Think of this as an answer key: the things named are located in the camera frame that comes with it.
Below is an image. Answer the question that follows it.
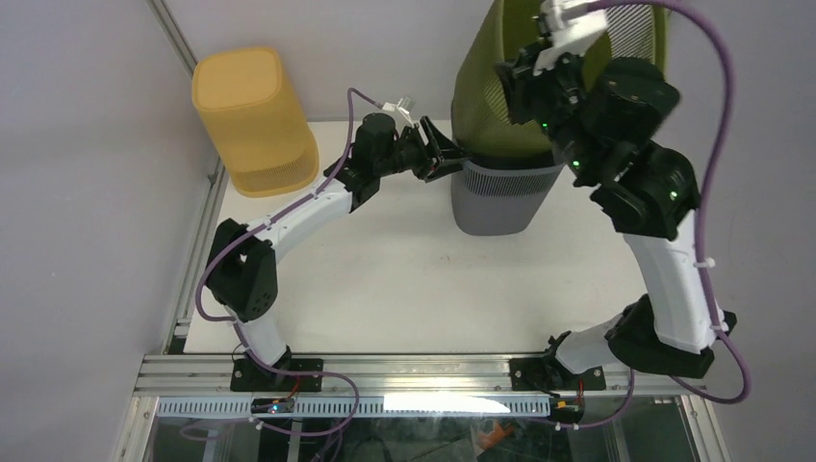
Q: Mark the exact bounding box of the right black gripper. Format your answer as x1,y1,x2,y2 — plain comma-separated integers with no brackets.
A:
494,37,604,181

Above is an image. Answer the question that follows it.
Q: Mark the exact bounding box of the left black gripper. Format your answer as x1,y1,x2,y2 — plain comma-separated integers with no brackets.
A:
375,118,471,183

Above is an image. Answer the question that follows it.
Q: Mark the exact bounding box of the green plastic basket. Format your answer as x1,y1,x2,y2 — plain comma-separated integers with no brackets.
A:
451,0,668,160

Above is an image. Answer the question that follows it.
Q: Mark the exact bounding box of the grey plastic basket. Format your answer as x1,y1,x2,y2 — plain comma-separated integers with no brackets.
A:
450,162,564,237

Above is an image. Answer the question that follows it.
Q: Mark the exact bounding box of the yellow plastic basket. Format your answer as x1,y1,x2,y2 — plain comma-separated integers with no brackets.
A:
191,46,319,198

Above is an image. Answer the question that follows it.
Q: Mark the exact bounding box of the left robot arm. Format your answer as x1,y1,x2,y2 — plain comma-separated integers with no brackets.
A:
197,113,472,391

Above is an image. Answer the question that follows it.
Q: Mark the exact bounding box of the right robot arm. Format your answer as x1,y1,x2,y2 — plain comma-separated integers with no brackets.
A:
495,50,736,390

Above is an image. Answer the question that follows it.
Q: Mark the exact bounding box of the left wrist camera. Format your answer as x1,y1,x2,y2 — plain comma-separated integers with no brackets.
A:
381,96,415,127

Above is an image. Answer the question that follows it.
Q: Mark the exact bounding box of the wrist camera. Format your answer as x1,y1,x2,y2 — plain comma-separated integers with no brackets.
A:
533,0,608,76
381,96,415,127

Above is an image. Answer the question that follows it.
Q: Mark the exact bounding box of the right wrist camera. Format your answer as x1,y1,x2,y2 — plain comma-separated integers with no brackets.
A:
533,0,608,76

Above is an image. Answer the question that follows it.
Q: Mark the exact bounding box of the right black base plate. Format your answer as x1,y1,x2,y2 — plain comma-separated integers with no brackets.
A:
508,331,606,396

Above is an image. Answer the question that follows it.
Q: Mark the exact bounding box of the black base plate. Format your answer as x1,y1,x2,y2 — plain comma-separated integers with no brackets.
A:
229,348,324,393
508,331,606,396

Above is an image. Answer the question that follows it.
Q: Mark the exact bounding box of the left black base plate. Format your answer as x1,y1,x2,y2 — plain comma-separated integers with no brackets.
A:
229,348,324,393

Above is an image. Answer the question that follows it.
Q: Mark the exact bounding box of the aluminium front rail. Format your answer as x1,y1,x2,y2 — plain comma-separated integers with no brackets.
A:
130,352,709,399

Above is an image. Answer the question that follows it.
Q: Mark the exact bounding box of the left aluminium corner post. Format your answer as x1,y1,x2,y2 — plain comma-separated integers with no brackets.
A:
146,0,197,77

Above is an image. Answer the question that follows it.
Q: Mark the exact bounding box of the white slotted cable duct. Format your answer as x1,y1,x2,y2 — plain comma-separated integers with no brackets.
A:
157,392,550,420

